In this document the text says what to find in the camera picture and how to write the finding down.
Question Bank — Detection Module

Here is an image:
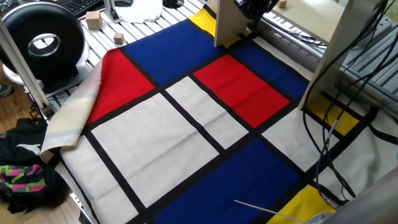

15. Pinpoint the white cable tie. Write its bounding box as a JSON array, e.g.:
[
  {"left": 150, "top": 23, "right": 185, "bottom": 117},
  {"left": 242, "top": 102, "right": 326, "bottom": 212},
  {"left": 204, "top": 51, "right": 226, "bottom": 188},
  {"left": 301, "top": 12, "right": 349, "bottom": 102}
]
[{"left": 233, "top": 200, "right": 307, "bottom": 224}]

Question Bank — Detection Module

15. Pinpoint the large wooden cube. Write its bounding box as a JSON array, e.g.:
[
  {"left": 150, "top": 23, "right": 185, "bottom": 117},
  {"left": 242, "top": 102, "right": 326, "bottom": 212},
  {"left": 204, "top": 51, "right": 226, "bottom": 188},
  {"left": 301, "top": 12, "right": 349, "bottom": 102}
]
[{"left": 85, "top": 11, "right": 103, "bottom": 31}]

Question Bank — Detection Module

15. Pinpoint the black computer keyboard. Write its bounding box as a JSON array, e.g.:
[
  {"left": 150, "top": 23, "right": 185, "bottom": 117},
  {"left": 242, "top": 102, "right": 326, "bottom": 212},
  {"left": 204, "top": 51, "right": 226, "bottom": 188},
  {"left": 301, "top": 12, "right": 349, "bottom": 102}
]
[{"left": 51, "top": 0, "right": 103, "bottom": 18}]

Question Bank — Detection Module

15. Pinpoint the grey shoe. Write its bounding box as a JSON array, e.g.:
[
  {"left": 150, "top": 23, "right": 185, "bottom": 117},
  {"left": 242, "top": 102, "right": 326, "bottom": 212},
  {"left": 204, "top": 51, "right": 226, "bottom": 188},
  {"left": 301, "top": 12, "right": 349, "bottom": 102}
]
[{"left": 0, "top": 83, "right": 15, "bottom": 99}]

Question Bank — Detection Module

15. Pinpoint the Mondrian colour block tablecloth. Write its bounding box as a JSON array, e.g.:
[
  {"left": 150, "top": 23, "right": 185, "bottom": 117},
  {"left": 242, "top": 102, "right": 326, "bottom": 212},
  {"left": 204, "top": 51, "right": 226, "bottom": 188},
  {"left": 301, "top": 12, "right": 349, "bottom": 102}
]
[{"left": 40, "top": 6, "right": 398, "bottom": 224}]

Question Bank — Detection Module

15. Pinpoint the grey ribbed metal platform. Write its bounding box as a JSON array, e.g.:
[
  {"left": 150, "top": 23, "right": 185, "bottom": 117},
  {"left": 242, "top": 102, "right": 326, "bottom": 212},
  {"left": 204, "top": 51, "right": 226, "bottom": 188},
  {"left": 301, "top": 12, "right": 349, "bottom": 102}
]
[{"left": 338, "top": 15, "right": 398, "bottom": 110}]

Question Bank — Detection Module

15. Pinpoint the thick black cable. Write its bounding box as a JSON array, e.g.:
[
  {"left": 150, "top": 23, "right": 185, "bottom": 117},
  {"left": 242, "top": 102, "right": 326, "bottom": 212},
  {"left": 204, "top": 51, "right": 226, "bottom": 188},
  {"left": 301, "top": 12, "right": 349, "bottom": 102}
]
[{"left": 313, "top": 0, "right": 398, "bottom": 200}]

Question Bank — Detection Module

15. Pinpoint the black ring-shaped device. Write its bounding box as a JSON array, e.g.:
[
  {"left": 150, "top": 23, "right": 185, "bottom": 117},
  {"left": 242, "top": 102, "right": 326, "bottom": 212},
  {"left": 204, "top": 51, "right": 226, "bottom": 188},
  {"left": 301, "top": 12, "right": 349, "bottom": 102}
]
[{"left": 0, "top": 1, "right": 91, "bottom": 90}]

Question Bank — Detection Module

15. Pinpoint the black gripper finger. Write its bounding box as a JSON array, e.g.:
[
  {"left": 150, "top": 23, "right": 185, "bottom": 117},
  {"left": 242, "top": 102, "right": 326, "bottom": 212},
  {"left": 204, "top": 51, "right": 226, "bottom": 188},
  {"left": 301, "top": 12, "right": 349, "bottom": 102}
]
[
  {"left": 234, "top": 0, "right": 257, "bottom": 21},
  {"left": 256, "top": 0, "right": 279, "bottom": 20}
]

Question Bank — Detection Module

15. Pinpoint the black round object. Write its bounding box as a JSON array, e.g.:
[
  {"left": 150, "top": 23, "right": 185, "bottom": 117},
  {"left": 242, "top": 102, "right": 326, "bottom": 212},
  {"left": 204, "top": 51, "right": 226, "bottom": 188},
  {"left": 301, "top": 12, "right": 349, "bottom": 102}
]
[{"left": 161, "top": 0, "right": 186, "bottom": 9}]

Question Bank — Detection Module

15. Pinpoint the black pink green backpack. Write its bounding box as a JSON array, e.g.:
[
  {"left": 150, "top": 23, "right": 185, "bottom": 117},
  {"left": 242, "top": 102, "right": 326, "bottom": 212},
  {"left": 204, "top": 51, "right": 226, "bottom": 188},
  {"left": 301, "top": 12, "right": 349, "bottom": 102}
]
[{"left": 0, "top": 117, "right": 71, "bottom": 215}]

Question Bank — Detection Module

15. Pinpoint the short aluminium bracket post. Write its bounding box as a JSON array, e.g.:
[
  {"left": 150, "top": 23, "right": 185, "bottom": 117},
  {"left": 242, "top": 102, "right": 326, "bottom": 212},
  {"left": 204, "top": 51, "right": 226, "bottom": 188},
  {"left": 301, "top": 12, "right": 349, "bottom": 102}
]
[{"left": 102, "top": 0, "right": 122, "bottom": 24}]

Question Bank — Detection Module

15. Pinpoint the black cable with metal connector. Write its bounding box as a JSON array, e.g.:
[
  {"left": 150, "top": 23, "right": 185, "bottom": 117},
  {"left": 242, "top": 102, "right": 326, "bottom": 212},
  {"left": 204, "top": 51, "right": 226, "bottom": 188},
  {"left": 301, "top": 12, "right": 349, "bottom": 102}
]
[{"left": 303, "top": 0, "right": 389, "bottom": 209}]

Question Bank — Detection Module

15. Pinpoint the white crumpled cloth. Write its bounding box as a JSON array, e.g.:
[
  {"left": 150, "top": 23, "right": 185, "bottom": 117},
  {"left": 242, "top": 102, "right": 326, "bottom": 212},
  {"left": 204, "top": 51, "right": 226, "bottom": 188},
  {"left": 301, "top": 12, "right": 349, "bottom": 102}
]
[{"left": 114, "top": 0, "right": 164, "bottom": 25}]

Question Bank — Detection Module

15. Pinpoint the aluminium frame bar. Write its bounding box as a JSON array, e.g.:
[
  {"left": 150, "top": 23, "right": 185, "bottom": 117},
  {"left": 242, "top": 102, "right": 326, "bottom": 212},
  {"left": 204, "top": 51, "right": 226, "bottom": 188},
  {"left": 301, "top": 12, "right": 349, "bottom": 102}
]
[{"left": 0, "top": 18, "right": 55, "bottom": 121}]

